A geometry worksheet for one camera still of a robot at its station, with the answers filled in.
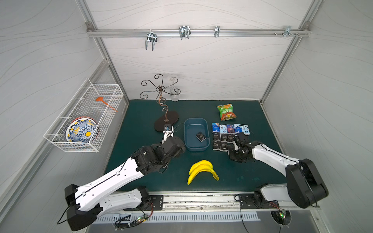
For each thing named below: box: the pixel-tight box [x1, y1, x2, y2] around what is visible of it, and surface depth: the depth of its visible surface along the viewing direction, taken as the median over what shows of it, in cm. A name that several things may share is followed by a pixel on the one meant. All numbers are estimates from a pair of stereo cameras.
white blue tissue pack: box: [240, 124, 251, 136], surface depth 103 cm
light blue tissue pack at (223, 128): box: [219, 124, 228, 134], surface depth 103 cm
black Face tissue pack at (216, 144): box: [212, 139, 221, 151], surface depth 95 cm
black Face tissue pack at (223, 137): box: [219, 133, 228, 143], surface depth 100 cm
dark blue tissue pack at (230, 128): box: [226, 124, 236, 134], surface depth 103 cm
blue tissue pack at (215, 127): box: [211, 122, 221, 134], surface depth 103 cm
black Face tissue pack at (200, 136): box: [195, 131, 207, 143], surface depth 99 cm
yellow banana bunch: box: [187, 160, 220, 185], surface depth 83 cm
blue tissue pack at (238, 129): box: [235, 126, 243, 134], surface depth 103 cm
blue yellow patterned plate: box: [65, 116, 100, 143], surface depth 62 cm
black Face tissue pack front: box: [220, 141, 228, 152], surface depth 95 cm
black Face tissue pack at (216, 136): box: [212, 132, 221, 142], surface depth 100 cm
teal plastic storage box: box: [184, 117, 211, 152], surface depth 101 cm
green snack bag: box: [216, 103, 238, 121], surface depth 110 cm
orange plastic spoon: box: [95, 96, 119, 113], surface depth 80 cm
